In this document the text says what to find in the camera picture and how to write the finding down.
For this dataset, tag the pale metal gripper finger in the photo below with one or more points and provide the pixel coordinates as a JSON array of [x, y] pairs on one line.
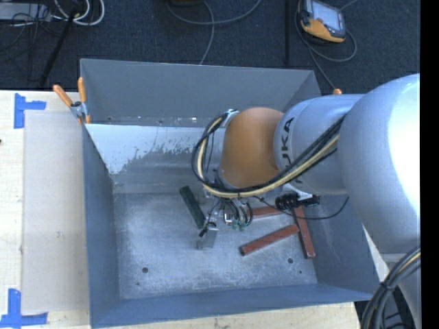
[[204, 231], [208, 239]]

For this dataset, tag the dark green flat block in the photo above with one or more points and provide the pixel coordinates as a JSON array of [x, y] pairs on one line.
[[192, 206]]

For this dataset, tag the grey metal bin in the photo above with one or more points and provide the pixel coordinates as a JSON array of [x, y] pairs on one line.
[[161, 245]]

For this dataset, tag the red-brown flat block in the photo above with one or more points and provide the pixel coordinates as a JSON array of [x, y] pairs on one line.
[[269, 240], [265, 211], [305, 233]]

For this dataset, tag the pale flat board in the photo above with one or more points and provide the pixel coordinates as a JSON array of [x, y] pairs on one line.
[[51, 201]]

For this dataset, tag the black cylinder on white bracket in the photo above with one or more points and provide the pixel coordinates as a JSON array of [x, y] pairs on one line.
[[287, 201]]

